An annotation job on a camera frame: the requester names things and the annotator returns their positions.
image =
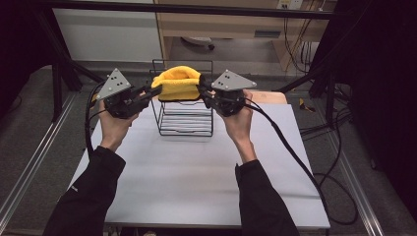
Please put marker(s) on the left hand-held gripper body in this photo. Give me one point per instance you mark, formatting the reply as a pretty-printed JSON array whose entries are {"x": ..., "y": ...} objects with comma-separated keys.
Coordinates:
[{"x": 114, "y": 87}]

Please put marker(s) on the black metal frame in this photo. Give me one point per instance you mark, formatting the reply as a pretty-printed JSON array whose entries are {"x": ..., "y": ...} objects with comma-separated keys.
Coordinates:
[{"x": 164, "y": 9}]

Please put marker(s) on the white power outlet strip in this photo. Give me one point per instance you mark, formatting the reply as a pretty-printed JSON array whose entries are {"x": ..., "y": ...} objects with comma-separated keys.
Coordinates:
[{"x": 290, "y": 4}]

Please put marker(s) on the wooden board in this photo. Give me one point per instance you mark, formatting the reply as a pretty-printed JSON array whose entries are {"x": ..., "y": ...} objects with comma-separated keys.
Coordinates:
[{"x": 268, "y": 97}]

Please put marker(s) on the person's left hand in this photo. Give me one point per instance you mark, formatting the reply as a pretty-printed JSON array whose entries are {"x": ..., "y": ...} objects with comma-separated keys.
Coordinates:
[{"x": 113, "y": 131}]

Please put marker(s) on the black curtain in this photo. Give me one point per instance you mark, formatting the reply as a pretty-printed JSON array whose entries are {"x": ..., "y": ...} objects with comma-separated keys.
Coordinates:
[
  {"x": 383, "y": 82},
  {"x": 19, "y": 49}
]

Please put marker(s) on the white cabinet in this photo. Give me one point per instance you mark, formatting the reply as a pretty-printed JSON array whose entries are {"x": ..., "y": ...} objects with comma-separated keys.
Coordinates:
[{"x": 108, "y": 36}]

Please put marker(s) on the yellow and black tool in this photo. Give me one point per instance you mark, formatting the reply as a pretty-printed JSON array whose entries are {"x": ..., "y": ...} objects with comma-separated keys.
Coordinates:
[{"x": 306, "y": 106}]

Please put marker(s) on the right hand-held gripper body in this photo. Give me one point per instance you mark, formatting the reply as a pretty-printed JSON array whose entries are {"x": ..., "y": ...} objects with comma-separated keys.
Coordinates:
[{"x": 231, "y": 82}]

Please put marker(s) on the person's right hand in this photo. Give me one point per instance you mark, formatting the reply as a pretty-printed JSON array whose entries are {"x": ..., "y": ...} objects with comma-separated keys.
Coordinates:
[{"x": 241, "y": 126}]

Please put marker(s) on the wooden desk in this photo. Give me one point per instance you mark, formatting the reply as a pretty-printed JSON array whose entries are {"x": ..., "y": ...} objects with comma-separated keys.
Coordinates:
[{"x": 213, "y": 26}]

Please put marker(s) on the yellow microfiber towel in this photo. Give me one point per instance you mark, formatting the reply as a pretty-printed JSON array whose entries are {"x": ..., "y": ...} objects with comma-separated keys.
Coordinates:
[{"x": 178, "y": 82}]

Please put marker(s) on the office chair base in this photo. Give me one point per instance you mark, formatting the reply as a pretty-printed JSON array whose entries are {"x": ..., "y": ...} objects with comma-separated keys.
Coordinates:
[{"x": 198, "y": 41}]

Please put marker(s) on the aluminium floor rail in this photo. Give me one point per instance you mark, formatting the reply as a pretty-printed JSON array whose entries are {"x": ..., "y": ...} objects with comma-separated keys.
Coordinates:
[
  {"x": 357, "y": 187},
  {"x": 36, "y": 154}
]

